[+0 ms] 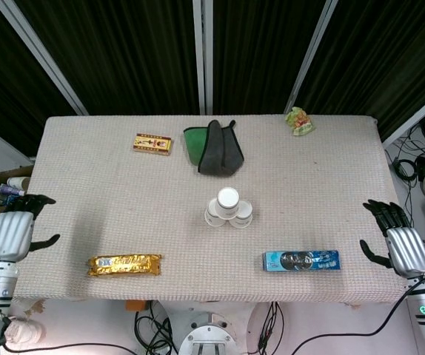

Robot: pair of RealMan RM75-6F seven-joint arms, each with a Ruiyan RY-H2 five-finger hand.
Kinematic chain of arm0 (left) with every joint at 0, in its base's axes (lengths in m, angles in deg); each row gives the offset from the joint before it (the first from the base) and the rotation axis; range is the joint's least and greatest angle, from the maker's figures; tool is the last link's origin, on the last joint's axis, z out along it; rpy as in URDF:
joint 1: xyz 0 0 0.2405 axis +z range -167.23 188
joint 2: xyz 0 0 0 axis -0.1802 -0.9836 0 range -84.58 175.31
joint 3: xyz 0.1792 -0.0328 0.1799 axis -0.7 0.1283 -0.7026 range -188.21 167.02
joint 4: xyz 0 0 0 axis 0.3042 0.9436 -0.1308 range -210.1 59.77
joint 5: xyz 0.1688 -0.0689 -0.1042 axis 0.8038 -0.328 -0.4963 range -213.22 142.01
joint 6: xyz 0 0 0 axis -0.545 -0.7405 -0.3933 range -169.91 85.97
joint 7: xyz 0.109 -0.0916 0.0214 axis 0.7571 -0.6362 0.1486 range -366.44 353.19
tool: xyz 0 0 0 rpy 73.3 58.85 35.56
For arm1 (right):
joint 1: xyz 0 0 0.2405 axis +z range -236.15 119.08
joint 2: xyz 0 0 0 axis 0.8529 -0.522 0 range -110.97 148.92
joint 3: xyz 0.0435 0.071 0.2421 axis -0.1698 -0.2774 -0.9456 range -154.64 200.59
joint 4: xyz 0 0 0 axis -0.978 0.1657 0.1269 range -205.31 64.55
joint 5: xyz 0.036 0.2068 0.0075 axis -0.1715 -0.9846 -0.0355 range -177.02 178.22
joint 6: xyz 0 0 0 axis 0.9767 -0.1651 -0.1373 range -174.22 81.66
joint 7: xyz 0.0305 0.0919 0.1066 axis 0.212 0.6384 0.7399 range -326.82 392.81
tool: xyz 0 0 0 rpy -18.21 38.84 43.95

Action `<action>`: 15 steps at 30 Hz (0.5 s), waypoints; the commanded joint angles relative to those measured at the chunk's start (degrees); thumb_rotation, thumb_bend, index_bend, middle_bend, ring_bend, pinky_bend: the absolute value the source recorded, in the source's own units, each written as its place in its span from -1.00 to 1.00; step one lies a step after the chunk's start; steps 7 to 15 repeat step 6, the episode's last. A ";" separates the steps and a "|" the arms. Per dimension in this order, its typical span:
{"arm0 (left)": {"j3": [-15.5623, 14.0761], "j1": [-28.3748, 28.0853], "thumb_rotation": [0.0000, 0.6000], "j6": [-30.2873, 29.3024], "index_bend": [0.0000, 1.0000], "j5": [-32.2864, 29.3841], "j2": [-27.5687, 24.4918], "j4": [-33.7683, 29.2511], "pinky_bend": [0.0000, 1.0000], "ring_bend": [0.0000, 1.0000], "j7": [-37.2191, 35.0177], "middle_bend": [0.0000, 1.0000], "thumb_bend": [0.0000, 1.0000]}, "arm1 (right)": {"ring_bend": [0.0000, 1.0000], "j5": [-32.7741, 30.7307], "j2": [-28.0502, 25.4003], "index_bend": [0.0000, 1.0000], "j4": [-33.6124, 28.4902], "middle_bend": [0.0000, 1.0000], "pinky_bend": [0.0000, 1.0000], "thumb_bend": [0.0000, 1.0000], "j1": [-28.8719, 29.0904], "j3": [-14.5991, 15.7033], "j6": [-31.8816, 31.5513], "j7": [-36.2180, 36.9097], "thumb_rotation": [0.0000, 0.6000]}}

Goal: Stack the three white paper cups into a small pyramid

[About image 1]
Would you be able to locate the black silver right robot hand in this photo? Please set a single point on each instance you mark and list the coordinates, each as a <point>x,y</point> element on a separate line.
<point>407,251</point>

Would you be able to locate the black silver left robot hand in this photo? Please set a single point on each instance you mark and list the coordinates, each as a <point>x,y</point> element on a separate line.
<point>10,233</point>

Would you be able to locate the white paper cup blue band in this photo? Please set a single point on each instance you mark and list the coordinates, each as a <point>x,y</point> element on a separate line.
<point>243,220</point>
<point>228,199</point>
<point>212,218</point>

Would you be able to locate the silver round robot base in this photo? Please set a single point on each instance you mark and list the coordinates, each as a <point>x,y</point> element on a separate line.
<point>207,336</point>

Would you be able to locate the purple tube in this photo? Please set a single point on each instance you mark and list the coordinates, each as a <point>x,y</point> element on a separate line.
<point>10,190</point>

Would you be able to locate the white bottle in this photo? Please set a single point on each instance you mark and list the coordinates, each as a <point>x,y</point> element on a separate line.
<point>18,182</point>

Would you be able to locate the pale cloth bundle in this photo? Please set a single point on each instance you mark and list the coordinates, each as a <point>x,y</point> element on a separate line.
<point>25,331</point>

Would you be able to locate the blue cookie box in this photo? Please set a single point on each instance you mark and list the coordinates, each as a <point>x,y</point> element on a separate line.
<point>301,260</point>

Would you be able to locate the beige waffle tablecloth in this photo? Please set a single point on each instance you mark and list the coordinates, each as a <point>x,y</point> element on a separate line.
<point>123,203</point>

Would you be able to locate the gold foil snack package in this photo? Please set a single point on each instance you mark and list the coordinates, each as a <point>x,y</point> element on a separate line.
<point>123,264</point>

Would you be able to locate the small orange block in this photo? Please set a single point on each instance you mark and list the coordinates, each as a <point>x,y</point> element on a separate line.
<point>135,307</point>

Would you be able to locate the small yellow red box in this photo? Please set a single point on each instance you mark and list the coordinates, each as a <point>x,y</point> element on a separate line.
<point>152,144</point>

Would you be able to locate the crumpled green snack bag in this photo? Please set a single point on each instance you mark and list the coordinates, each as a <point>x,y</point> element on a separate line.
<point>299,121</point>

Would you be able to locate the green grey folded cloth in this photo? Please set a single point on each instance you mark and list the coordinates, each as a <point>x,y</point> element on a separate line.
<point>216,159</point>

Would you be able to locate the black curtain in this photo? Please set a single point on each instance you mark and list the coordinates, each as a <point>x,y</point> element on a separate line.
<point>131,55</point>

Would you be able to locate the grey metal frame post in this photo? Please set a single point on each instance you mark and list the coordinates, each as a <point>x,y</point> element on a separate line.
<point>416,114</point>
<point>201,55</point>
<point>310,55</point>
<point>46,55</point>

